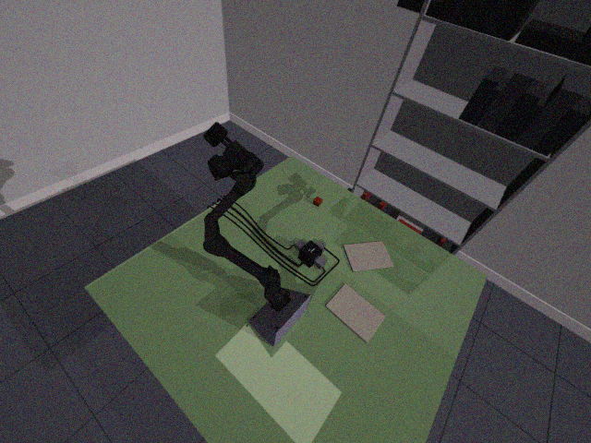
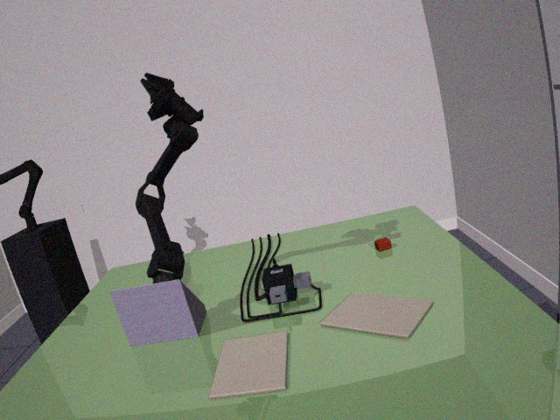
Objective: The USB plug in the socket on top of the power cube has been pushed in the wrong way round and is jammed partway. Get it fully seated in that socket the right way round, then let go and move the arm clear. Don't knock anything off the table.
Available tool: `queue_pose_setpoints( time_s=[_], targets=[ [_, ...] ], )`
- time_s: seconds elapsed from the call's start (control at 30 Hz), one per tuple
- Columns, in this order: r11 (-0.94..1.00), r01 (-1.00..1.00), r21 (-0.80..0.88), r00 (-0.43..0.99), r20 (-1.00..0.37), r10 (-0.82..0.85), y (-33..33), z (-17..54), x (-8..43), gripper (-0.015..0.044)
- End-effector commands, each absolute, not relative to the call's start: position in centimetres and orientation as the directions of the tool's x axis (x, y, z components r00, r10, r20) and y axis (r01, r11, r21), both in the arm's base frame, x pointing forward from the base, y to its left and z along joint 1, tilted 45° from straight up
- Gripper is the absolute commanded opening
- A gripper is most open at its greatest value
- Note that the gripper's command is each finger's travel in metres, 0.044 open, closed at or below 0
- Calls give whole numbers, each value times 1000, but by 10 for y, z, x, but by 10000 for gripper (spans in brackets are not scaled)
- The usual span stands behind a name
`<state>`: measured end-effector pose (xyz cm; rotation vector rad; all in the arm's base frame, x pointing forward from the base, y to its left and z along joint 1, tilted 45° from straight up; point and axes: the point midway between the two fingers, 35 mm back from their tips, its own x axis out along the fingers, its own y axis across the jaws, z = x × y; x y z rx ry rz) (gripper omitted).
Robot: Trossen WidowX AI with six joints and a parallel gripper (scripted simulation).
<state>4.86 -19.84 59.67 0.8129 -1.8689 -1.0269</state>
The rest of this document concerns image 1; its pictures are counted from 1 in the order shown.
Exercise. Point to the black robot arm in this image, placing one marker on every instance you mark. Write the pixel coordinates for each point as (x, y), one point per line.
(220, 167)

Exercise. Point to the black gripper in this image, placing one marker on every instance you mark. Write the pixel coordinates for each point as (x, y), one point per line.
(249, 163)

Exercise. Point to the beige flat square panel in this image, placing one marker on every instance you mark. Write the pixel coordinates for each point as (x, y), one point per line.
(356, 312)

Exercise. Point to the flat beige square board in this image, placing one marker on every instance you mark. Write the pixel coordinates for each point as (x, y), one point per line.
(367, 256)

